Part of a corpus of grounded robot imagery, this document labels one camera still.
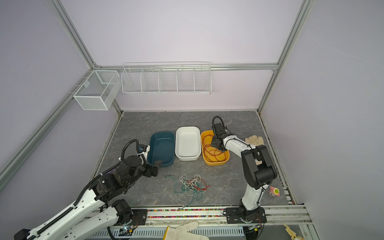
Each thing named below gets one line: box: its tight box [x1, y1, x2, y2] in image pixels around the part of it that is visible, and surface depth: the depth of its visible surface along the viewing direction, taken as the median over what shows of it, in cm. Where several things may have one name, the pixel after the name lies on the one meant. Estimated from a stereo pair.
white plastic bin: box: [175, 126, 202, 161], surface depth 104 cm
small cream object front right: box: [283, 223, 297, 240], surface depth 70 cm
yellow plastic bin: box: [200, 130, 230, 166], surface depth 96 cm
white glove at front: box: [162, 221, 210, 240], surface depth 71 cm
